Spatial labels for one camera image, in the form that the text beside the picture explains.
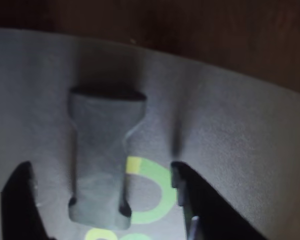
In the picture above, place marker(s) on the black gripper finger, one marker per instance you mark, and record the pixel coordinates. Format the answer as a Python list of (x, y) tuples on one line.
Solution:
[(17, 212), (210, 215)]

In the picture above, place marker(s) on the grey WOWROBO mat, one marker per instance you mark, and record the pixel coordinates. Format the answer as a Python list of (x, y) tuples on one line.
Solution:
[(227, 125)]

